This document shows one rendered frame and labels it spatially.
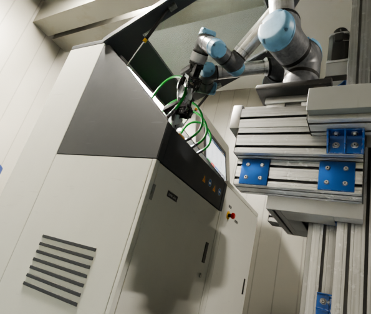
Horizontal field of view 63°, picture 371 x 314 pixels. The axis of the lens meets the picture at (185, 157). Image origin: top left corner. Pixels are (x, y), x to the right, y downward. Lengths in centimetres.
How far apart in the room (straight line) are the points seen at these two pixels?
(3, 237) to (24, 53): 238
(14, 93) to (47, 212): 222
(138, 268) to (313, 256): 58
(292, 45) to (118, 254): 89
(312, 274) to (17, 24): 336
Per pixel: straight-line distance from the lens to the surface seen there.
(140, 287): 118
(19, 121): 348
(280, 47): 105
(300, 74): 108
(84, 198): 128
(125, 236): 109
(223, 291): 191
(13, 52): 356
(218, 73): 163
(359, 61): 135
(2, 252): 156
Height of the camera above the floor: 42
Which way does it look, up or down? 21 degrees up
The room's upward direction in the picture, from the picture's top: 15 degrees clockwise
